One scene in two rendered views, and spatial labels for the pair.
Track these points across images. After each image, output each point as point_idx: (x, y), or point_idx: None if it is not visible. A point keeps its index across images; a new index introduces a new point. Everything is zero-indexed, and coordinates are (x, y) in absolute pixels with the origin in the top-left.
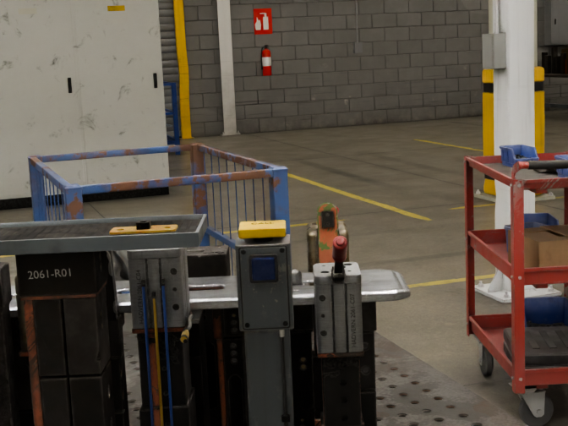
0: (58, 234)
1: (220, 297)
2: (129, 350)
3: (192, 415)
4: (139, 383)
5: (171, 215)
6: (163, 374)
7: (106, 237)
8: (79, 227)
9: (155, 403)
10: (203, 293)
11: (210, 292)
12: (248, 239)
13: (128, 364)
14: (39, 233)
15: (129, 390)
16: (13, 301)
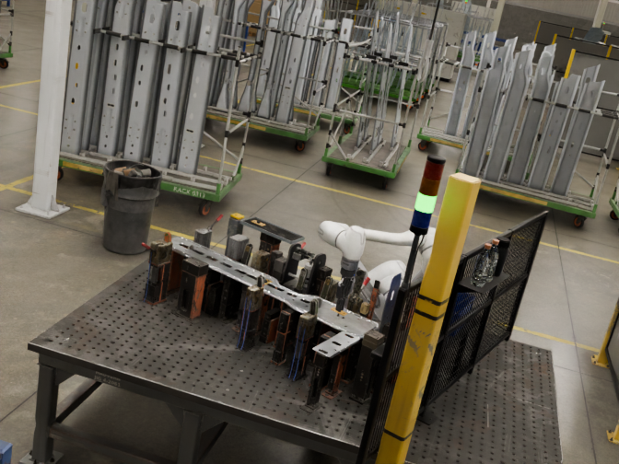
0: (273, 229)
1: (216, 252)
2: (153, 360)
3: None
4: (178, 341)
5: (247, 223)
6: None
7: (269, 223)
8: (266, 229)
9: None
10: (216, 256)
11: (213, 256)
12: (239, 219)
13: (166, 352)
14: (275, 231)
15: (185, 339)
16: (258, 275)
